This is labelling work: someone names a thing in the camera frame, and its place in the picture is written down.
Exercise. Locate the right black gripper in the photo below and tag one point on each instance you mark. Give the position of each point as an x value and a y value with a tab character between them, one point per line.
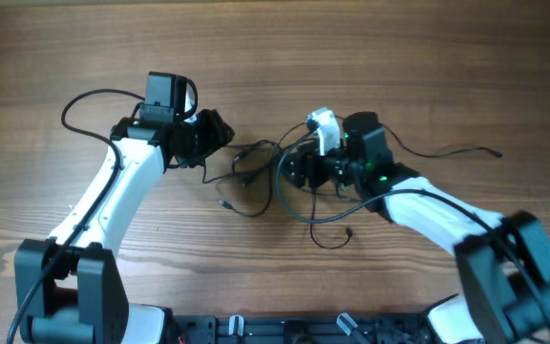
304	167

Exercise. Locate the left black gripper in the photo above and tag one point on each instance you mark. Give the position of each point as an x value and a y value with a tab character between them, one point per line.
216	135

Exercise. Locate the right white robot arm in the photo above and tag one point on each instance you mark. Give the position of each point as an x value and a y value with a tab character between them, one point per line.
503	262

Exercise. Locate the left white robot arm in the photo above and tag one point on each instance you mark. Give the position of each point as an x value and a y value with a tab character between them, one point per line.
68	286

